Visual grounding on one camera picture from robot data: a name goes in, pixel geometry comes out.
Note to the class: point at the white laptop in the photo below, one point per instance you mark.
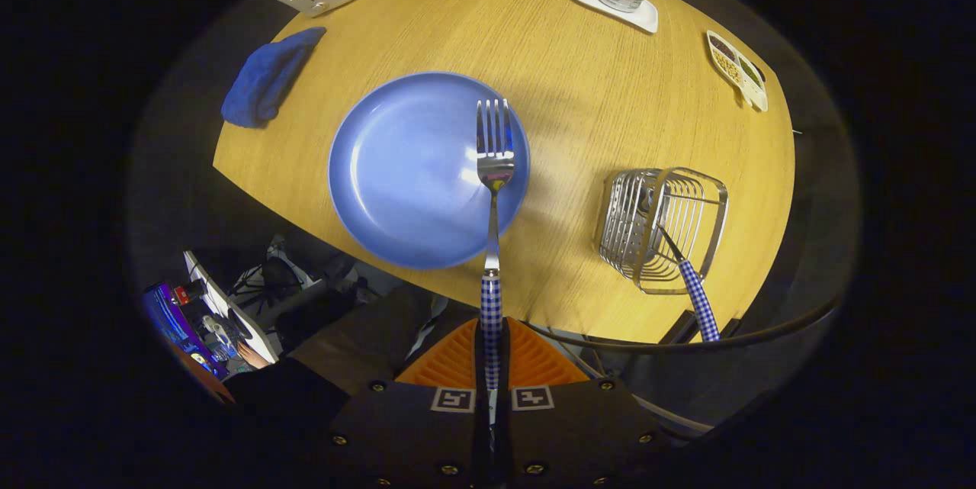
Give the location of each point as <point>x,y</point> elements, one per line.
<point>229,313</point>

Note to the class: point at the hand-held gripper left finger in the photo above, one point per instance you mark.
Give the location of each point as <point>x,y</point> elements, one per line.
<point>477,435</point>

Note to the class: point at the blue round plate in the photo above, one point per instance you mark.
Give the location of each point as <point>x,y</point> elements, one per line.
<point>404,168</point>

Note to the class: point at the blue cloth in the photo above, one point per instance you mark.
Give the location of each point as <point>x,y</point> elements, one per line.
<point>263,81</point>

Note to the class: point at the purple lit screen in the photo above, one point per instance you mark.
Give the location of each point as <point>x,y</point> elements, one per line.
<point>168,321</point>

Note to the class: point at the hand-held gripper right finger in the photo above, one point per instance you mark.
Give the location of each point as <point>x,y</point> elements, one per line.
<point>507,443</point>

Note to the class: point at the white divided bean dish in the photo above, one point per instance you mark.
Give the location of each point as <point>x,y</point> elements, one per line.
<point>755,96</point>

